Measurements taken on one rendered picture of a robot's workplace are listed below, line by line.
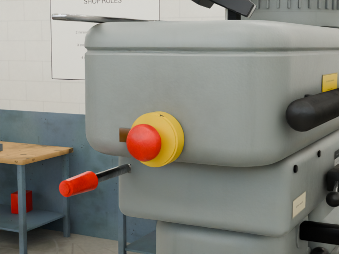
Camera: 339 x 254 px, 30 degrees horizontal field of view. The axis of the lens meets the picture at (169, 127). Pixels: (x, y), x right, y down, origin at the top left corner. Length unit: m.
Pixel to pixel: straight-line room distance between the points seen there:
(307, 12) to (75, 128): 5.25
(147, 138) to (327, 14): 0.50
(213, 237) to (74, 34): 5.37
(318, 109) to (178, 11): 4.95
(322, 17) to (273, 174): 0.37
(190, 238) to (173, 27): 0.31
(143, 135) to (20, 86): 5.94
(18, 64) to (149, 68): 5.89
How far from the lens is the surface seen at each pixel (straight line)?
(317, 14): 1.05
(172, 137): 0.68
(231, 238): 0.84
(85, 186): 0.75
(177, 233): 0.87
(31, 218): 6.19
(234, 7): 0.88
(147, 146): 0.66
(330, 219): 1.03
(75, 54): 6.15
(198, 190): 0.80
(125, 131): 0.73
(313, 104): 0.67
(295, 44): 0.72
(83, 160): 6.20
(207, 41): 0.68
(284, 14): 1.04
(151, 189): 0.83
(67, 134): 6.27
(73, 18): 0.72
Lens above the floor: 1.86
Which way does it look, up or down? 7 degrees down
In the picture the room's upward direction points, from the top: straight up
